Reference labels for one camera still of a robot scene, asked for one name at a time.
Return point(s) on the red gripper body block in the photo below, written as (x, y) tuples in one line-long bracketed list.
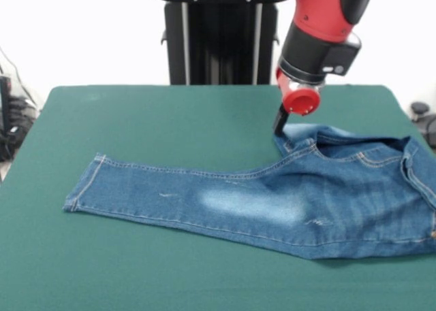
[(301, 101)]

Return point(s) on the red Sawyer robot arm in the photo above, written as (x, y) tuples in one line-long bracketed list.
[(323, 25)]

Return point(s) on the dark green table cloth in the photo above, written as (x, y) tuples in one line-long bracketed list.
[(170, 120)]

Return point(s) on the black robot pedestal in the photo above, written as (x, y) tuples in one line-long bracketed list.
[(221, 45)]

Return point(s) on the grey chair base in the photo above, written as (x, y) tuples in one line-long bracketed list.
[(20, 108), (422, 120)]

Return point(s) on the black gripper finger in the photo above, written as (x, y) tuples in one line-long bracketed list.
[(280, 120)]

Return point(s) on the black upright frame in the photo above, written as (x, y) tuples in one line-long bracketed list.
[(5, 103)]

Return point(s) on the blue denim jeans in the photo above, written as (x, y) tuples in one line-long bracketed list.
[(272, 202)]

